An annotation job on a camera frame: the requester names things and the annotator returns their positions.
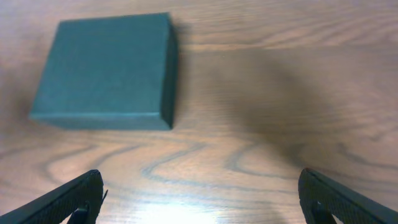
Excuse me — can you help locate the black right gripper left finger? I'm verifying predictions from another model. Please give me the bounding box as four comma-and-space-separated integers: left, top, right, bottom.
1, 169, 104, 223

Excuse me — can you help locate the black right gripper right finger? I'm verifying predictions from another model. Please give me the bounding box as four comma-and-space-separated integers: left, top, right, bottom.
298, 168, 397, 224

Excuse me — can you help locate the black gift box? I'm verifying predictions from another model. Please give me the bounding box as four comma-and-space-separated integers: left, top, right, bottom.
29, 13, 179, 130

